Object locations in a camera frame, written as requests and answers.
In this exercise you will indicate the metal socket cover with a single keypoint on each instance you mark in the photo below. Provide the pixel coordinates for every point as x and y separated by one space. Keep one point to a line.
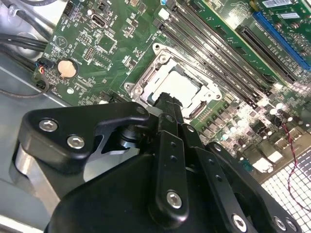
155 70

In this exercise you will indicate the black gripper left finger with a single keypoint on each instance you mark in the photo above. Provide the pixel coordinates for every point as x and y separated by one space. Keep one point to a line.
170 177

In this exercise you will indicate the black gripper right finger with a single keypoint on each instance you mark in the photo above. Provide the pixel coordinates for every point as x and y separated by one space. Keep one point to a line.
205 172

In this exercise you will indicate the silver CPU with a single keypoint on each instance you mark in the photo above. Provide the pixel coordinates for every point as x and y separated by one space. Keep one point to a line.
179 85

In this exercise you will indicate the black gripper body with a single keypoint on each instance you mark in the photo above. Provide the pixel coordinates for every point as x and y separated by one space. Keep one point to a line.
109 199

